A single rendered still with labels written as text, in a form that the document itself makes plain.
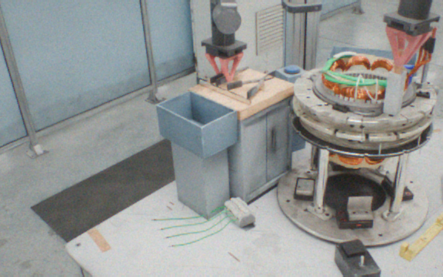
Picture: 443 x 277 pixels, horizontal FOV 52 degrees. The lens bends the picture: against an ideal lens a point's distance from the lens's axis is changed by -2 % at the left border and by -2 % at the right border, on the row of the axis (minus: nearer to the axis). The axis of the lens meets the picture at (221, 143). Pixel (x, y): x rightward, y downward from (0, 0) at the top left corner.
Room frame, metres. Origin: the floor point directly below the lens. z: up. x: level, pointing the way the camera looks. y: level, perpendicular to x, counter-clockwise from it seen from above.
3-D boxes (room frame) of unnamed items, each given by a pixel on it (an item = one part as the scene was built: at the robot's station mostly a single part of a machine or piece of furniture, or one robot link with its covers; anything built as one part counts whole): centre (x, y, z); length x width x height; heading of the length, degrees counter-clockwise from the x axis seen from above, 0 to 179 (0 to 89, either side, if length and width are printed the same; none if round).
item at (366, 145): (0.97, -0.33, 1.05); 0.29 x 0.29 x 0.06
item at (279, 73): (1.24, -0.21, 0.91); 0.07 x 0.07 x 0.25; 24
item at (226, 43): (1.10, -0.02, 1.20); 0.10 x 0.07 x 0.07; 42
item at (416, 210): (0.97, -0.33, 0.80); 0.39 x 0.39 x 0.01
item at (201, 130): (0.98, 0.06, 0.92); 0.17 x 0.11 x 0.28; 41
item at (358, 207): (0.85, -0.32, 0.85); 0.06 x 0.04 x 0.05; 88
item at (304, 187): (0.97, -0.21, 0.83); 0.05 x 0.04 x 0.02; 164
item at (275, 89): (1.08, -0.06, 1.05); 0.20 x 0.19 x 0.02; 131
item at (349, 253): (0.70, -0.27, 0.81); 0.10 x 0.06 x 0.06; 11
